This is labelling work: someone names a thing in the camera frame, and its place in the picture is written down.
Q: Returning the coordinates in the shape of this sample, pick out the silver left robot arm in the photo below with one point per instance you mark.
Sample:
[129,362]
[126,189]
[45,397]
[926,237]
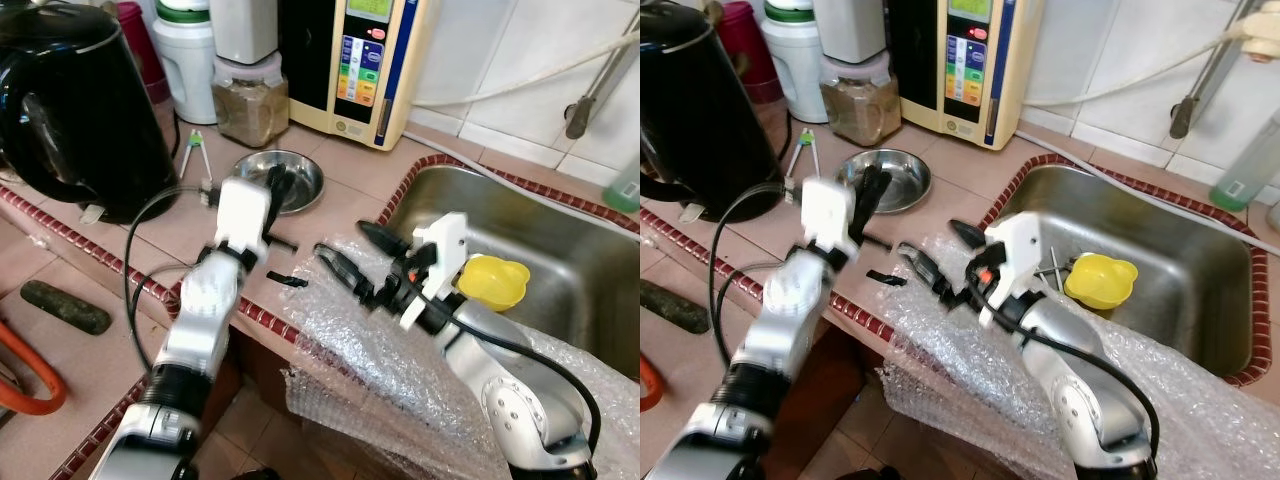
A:
[790,320]
[195,320]

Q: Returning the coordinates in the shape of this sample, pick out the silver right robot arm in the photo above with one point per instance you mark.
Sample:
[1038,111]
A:
[520,410]
[1090,410]

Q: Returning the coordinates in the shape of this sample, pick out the grey metal pipe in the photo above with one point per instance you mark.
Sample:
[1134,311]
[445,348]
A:
[1182,118]
[578,118]

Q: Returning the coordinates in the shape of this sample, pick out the steel sink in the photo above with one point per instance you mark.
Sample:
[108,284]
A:
[560,215]
[1170,215]

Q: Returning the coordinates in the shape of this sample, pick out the cream water ionizer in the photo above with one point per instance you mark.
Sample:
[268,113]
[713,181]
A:
[360,70]
[965,70]

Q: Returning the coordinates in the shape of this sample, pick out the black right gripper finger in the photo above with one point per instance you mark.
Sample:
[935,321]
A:
[925,273]
[385,243]
[345,275]
[972,240]

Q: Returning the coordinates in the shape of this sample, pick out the white jug green lid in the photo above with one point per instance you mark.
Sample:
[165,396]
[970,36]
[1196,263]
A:
[795,70]
[185,70]

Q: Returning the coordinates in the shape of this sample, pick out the clear bubble wrap sheet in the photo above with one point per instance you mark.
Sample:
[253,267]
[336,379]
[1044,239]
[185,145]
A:
[950,370]
[400,380]

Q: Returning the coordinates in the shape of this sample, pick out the maroon cabinet door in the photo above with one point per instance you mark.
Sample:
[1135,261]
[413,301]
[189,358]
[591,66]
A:
[850,400]

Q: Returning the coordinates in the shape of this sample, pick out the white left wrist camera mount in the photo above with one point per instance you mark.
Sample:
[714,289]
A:
[243,212]
[828,215]

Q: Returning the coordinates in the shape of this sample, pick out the black electric kettle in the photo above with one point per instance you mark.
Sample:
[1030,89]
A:
[700,110]
[70,110]

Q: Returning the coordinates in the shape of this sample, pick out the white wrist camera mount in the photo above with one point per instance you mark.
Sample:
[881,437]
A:
[445,245]
[1020,245]
[243,212]
[828,215]

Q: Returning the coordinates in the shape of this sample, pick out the green liquid bottle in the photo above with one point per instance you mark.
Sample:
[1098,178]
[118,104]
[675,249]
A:
[622,190]
[1240,175]

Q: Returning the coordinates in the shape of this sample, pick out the jar of brown powder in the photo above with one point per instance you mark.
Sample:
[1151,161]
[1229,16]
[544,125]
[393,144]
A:
[250,112]
[860,112]

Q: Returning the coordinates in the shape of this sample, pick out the dark green oblong object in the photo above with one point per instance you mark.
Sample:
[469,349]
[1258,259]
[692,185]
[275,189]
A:
[65,308]
[675,308]

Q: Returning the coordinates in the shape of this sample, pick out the magenta plastic cup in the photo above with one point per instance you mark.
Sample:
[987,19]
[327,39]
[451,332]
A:
[745,40]
[135,40]

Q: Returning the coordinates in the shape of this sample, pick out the yellow plastic bowl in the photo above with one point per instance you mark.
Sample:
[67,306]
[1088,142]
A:
[495,282]
[1100,282]

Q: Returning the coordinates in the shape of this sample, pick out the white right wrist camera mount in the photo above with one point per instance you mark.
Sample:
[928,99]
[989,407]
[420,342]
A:
[1020,245]
[445,245]

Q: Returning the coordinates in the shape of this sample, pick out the small steel bowl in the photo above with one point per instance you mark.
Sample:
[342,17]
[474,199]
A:
[305,185]
[910,185]

